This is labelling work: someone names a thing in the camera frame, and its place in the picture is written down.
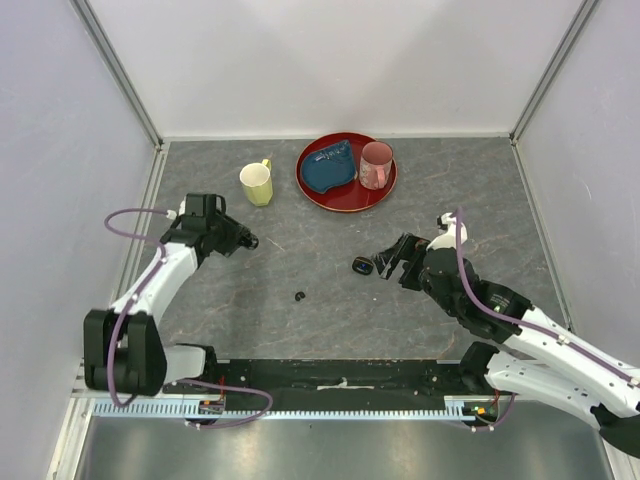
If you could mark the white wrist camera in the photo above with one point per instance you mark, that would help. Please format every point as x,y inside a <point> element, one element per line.
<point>175,210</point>
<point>448,237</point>

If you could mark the left aluminium frame post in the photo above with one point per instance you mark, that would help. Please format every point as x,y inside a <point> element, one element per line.
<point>104,46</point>

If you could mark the black glossy charging case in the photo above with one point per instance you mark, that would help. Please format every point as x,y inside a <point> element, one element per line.
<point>363,265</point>

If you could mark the aluminium frame post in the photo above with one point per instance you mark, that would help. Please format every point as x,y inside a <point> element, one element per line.
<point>559,57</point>
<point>104,46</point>

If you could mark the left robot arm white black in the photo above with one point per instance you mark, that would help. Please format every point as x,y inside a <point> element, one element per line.
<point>123,352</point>

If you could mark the right aluminium frame post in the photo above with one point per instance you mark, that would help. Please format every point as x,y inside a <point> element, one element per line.
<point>559,57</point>

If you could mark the blue leaf-shaped dish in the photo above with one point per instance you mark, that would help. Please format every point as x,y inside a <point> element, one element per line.
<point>329,167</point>

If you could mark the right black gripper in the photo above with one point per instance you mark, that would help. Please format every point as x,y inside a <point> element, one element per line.
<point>408,247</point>

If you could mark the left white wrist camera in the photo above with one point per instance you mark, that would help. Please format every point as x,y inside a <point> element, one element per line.
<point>175,210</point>

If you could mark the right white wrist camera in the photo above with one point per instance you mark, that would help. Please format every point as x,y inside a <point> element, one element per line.
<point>448,237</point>

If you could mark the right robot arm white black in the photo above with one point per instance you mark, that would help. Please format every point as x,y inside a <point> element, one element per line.
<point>520,349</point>

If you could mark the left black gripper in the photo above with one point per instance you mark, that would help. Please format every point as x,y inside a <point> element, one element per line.
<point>234,232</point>

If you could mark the slotted cable duct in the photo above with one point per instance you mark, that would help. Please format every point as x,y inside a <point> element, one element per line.
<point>453,410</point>

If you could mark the pink patterned mug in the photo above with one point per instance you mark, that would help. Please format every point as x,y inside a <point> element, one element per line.
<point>375,165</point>

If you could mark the yellow-green mug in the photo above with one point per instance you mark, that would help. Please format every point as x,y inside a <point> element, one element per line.
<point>256,181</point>

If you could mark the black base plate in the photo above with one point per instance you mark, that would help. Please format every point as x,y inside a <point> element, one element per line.
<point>350,385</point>

